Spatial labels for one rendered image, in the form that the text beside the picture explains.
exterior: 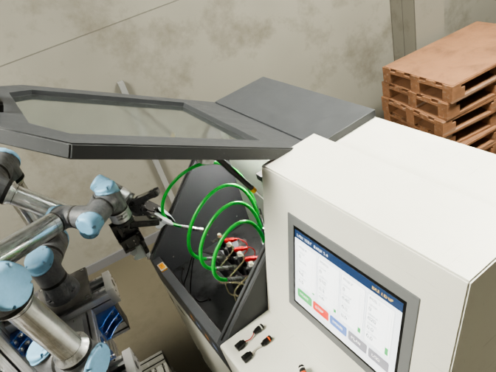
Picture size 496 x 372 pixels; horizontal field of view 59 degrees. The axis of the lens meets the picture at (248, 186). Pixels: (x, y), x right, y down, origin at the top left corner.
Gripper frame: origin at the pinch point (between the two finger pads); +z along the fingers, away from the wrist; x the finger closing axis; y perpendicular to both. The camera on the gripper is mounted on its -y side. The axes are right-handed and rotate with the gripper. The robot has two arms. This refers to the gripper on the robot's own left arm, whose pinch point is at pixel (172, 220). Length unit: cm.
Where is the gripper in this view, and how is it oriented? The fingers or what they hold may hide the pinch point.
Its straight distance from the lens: 187.2
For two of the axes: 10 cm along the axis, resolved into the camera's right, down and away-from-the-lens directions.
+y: -5.3, 7.7, 3.6
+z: 8.4, 5.1, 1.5
